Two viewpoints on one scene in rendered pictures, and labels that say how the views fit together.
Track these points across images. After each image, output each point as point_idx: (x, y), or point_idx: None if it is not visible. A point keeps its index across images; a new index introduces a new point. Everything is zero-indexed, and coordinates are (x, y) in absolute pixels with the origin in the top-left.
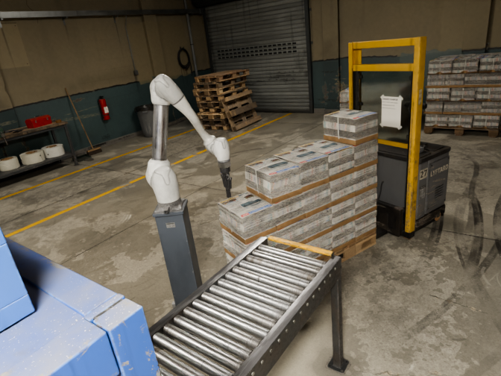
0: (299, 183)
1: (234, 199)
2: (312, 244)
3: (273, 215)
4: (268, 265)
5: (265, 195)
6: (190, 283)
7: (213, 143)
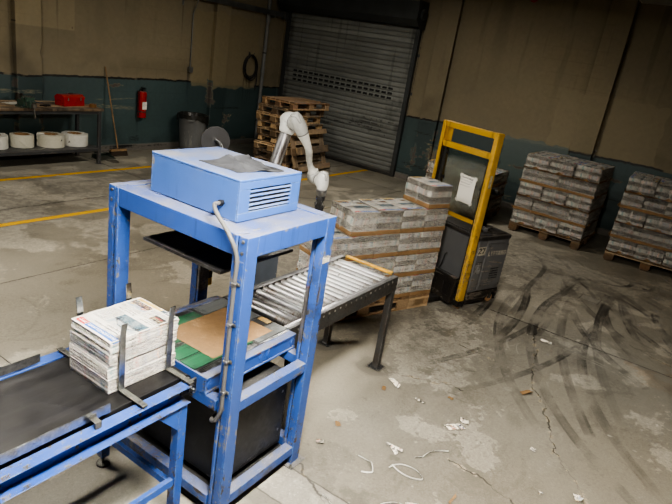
0: (375, 226)
1: None
2: None
3: (349, 246)
4: (345, 270)
5: (345, 229)
6: None
7: (316, 174)
